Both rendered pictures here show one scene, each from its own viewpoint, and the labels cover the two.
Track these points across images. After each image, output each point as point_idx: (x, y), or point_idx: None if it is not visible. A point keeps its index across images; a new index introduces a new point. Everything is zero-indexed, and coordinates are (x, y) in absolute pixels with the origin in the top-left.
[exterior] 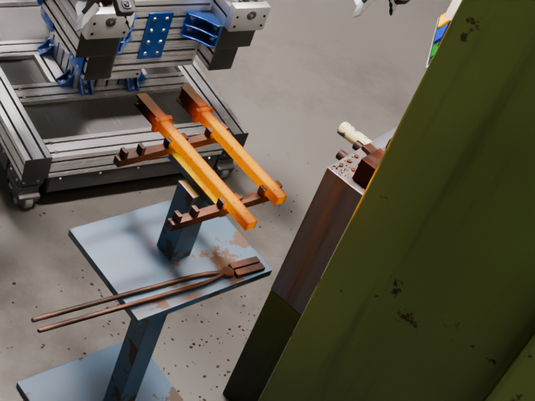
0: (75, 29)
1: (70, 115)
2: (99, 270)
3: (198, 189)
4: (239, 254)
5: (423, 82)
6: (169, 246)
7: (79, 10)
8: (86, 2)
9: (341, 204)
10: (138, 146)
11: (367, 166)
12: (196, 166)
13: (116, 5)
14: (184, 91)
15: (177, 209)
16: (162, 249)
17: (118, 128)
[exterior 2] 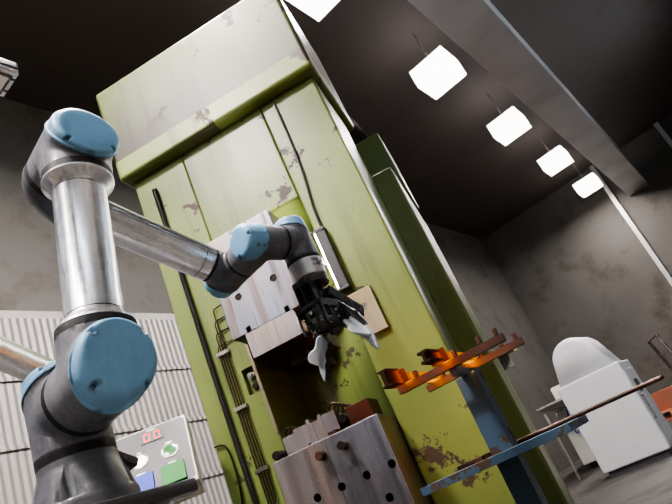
0: (378, 344)
1: None
2: (577, 420)
3: (471, 370)
4: (464, 468)
5: (400, 253)
6: (510, 432)
7: (360, 330)
8: (350, 324)
9: (391, 432)
10: (479, 338)
11: (370, 400)
12: (461, 353)
13: (359, 305)
14: (388, 369)
15: (489, 394)
16: (513, 442)
17: None
